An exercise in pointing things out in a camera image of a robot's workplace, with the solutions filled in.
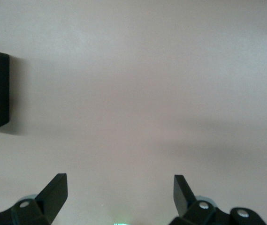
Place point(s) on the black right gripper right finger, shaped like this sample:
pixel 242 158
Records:
pixel 185 201

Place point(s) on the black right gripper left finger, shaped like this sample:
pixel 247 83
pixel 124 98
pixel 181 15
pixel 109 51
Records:
pixel 51 199

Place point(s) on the brown table cover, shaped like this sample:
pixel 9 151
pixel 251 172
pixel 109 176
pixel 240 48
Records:
pixel 133 93

